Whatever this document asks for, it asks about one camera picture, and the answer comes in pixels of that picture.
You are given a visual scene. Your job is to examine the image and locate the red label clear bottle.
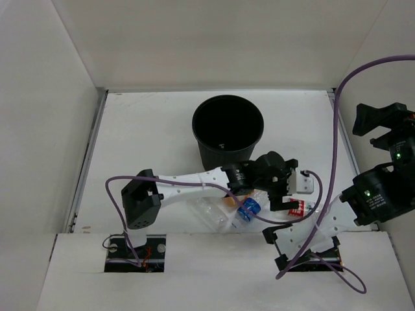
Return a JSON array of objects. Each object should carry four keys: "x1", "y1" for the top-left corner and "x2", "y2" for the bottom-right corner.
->
[{"x1": 287, "y1": 198, "x2": 316, "y2": 218}]

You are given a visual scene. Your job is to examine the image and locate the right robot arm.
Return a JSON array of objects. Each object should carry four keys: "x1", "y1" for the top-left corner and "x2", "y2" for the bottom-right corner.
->
[{"x1": 263, "y1": 103, "x2": 414, "y2": 270}]

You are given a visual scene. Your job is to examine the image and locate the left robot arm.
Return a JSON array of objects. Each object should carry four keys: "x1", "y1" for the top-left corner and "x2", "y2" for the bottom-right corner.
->
[{"x1": 121, "y1": 152, "x2": 298, "y2": 259}]

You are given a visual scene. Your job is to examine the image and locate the black plastic waste bin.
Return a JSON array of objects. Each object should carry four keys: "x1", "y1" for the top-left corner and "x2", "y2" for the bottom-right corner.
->
[{"x1": 192, "y1": 95, "x2": 264, "y2": 170}]

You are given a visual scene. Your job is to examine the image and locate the blue label water bottle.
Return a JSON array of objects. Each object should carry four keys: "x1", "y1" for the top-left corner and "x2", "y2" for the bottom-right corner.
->
[{"x1": 231, "y1": 190, "x2": 269, "y2": 230}]

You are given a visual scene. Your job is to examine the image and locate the orange juice bottle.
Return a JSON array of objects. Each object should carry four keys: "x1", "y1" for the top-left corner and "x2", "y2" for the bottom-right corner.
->
[{"x1": 223, "y1": 196, "x2": 238, "y2": 208}]

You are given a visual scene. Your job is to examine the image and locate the clear unlabelled plastic bottle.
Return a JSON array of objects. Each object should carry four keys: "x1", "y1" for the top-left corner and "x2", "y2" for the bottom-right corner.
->
[{"x1": 187, "y1": 198, "x2": 229, "y2": 232}]

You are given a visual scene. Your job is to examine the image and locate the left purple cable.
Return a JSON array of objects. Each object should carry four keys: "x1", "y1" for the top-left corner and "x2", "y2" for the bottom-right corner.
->
[{"x1": 104, "y1": 170, "x2": 324, "y2": 268}]

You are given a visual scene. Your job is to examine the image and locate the purple cable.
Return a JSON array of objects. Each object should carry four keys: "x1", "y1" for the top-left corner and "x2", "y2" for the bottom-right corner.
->
[
  {"x1": 275, "y1": 54, "x2": 415, "y2": 294},
  {"x1": 104, "y1": 170, "x2": 324, "y2": 268}
]

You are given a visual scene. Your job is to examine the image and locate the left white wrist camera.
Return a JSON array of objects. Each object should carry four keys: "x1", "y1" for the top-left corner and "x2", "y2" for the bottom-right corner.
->
[{"x1": 287, "y1": 170, "x2": 314, "y2": 195}]

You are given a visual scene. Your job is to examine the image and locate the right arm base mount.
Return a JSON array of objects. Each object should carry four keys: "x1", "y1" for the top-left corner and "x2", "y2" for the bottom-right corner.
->
[{"x1": 275, "y1": 237, "x2": 344, "y2": 272}]

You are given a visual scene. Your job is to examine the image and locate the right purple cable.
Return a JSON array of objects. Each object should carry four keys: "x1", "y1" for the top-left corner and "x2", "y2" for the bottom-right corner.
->
[{"x1": 275, "y1": 54, "x2": 415, "y2": 294}]

